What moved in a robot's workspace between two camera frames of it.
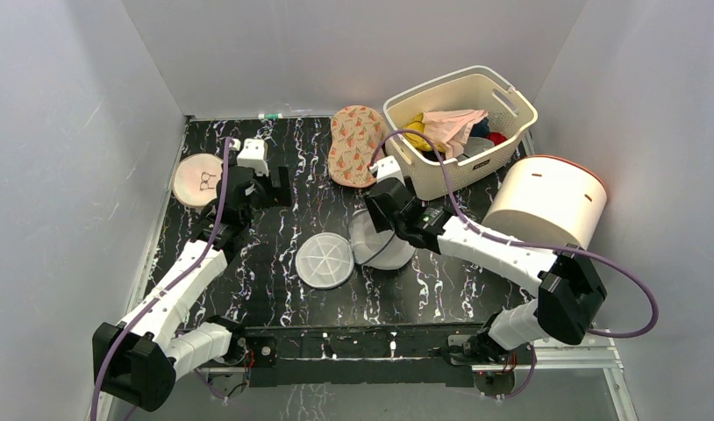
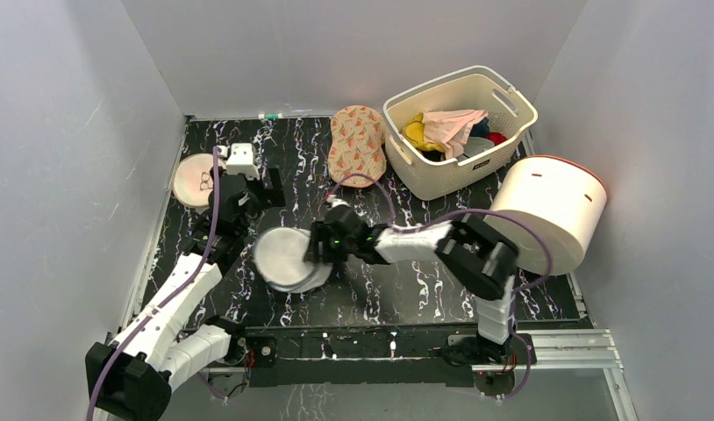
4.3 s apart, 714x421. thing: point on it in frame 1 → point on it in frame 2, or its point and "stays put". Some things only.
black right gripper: (377, 205) → (317, 243)
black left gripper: (276, 196) stays put
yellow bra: (417, 125) stays put
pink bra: (450, 129) stays put
